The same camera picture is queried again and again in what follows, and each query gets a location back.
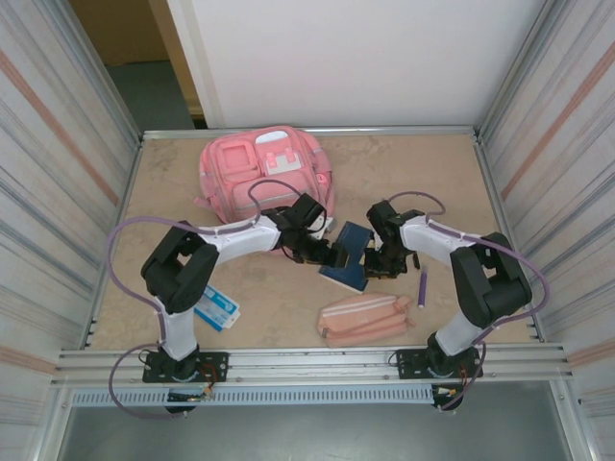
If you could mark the dark blue book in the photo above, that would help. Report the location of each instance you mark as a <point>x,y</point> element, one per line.
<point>354,274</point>

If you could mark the purple marker pen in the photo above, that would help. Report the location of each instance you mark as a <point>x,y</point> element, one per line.
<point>423,290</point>

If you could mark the peach zip pencil case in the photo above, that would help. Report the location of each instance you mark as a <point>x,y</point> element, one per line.
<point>360,322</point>

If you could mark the pink student backpack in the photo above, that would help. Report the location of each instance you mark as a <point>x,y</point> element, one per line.
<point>235,163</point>

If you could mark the blue white packet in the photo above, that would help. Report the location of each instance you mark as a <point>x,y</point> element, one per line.
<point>221,309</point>

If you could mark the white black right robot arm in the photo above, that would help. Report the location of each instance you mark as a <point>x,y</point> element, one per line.
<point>432,240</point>

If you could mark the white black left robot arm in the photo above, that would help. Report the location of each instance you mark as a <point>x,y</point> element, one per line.
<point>240,240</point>

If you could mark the yellow plug connector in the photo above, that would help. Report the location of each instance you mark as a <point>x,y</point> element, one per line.
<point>449,391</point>

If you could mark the small green circuit board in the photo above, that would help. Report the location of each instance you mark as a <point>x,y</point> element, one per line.
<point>189,396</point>

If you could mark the brown wooden door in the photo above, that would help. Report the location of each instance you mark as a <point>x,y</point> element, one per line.
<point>120,29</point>

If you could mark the thin aluminium table rail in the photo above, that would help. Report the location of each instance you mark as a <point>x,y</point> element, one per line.
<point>384,131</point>

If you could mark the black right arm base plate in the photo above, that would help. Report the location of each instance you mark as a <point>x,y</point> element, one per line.
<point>408,362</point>

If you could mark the wide aluminium mounting rail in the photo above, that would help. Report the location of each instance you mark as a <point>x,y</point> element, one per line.
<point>312,367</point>

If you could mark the aluminium table side rail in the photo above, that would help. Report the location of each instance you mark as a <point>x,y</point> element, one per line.
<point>126,201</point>
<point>495,192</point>

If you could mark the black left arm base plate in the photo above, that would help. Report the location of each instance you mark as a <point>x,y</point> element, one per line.
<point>216,365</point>

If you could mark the aluminium frame post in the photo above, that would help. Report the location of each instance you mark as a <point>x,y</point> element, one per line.
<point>520,67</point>
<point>100,67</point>

